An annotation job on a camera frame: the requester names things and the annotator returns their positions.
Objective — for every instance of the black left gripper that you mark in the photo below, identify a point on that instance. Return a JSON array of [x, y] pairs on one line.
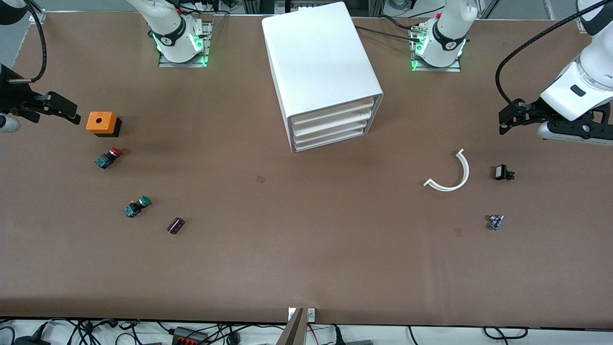
[[532, 111]]

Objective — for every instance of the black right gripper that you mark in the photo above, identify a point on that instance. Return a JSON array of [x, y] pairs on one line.
[[10, 93]]

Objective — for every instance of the white plastic drawer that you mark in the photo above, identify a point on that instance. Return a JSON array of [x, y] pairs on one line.
[[330, 131], [330, 141], [330, 120], [330, 109]]

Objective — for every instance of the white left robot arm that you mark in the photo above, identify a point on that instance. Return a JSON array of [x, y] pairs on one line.
[[584, 91]]

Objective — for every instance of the white drawer cabinet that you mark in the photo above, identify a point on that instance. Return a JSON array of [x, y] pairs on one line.
[[316, 57]]

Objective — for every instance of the small black electronic component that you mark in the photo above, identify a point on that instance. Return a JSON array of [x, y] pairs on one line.
[[501, 172]]

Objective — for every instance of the white curved plastic strip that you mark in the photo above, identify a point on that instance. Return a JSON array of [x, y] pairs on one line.
[[450, 189]]

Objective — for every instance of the small blue electronic component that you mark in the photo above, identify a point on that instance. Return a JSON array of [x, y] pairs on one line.
[[495, 222]]

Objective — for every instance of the dark red cylindrical capacitor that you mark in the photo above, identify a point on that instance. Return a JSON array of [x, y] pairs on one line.
[[175, 225]]

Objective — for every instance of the black plug adapter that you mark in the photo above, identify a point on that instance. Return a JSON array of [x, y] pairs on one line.
[[28, 341]]

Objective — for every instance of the black power strip red switches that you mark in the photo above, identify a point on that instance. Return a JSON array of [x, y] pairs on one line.
[[189, 336]]

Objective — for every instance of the orange button enclosure box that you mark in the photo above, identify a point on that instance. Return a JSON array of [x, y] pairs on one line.
[[98, 122]]

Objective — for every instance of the red push button switch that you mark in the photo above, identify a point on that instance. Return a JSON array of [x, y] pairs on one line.
[[107, 157]]

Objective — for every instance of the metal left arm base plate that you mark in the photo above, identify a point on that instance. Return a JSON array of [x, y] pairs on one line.
[[436, 69]]

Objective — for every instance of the aluminium frame profile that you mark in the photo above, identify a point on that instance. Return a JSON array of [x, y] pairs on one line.
[[36, 14]]

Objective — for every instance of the green push button switch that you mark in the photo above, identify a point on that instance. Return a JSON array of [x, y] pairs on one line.
[[136, 206]]

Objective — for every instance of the small white bracket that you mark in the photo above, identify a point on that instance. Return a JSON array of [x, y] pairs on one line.
[[311, 315], [291, 313]]

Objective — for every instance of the brown angled post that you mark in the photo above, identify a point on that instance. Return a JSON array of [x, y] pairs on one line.
[[293, 333]]

